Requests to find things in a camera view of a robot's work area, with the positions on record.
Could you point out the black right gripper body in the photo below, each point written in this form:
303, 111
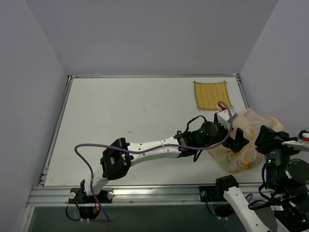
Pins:
269, 139

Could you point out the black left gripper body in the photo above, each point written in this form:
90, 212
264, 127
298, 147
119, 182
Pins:
231, 136

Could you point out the translucent printed plastic bag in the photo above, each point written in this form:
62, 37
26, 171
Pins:
238, 152

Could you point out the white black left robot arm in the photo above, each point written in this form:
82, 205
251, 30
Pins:
118, 157

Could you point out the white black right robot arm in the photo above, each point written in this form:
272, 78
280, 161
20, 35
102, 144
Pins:
284, 178

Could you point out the yellow woven bamboo mat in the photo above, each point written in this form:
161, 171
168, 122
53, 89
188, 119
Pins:
207, 95

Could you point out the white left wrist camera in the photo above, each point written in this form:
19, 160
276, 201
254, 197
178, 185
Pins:
224, 118

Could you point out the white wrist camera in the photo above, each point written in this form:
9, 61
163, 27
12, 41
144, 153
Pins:
301, 142
224, 118

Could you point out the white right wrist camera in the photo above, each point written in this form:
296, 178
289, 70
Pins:
301, 142

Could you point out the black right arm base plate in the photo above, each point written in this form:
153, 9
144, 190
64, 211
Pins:
211, 194

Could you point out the aluminium front frame rail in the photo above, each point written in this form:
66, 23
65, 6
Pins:
122, 196

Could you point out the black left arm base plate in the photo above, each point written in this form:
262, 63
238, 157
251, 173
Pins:
79, 196

